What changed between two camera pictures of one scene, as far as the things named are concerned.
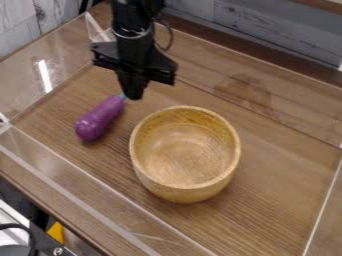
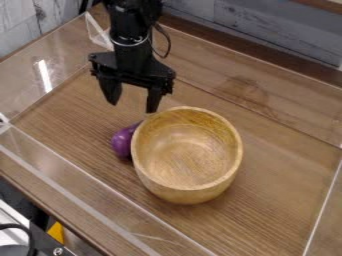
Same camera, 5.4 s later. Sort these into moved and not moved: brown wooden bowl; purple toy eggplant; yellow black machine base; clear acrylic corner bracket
Moved: purple toy eggplant
Not moved: yellow black machine base; brown wooden bowl; clear acrylic corner bracket
